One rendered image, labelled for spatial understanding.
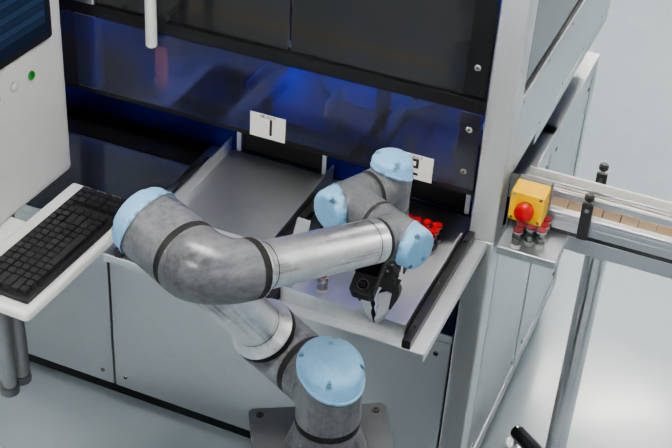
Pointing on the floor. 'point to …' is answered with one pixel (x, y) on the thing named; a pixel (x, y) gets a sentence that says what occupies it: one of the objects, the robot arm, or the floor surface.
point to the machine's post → (493, 181)
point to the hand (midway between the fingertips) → (373, 319)
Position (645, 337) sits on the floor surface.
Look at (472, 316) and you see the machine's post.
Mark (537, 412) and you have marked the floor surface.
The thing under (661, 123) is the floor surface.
